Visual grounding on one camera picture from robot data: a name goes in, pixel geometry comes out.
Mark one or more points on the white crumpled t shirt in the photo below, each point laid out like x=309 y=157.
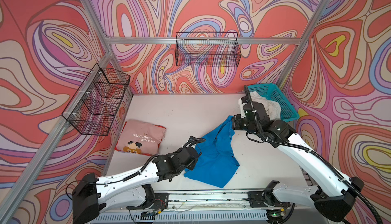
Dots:
x=264 y=105

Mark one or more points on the black wire basket back wall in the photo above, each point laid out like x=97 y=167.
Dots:
x=220 y=53

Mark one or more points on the aluminium left diagonal frame bar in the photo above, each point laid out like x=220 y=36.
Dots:
x=20 y=188

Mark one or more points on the black wire basket left wall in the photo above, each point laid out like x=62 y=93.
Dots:
x=93 y=108

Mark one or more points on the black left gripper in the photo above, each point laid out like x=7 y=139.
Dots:
x=191 y=167

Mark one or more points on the aluminium right frame post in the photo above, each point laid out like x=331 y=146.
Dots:
x=313 y=21

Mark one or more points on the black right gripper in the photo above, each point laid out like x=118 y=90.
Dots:
x=236 y=119

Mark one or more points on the blue t shirt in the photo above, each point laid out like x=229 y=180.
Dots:
x=217 y=164

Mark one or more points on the aluminium corner frame post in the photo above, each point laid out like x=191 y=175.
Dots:
x=94 y=19

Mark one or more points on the black wire basket wall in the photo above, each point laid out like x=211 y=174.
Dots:
x=93 y=108
x=220 y=53

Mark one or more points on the teal plastic basket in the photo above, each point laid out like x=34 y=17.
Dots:
x=271 y=92

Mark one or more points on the aluminium horizontal frame bar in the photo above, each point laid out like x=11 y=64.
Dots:
x=172 y=40

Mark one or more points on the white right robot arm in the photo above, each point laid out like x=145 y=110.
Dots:
x=334 y=194

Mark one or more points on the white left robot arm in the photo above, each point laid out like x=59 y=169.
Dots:
x=128 y=178

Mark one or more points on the pink folded t shirt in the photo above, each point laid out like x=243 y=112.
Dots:
x=140 y=137

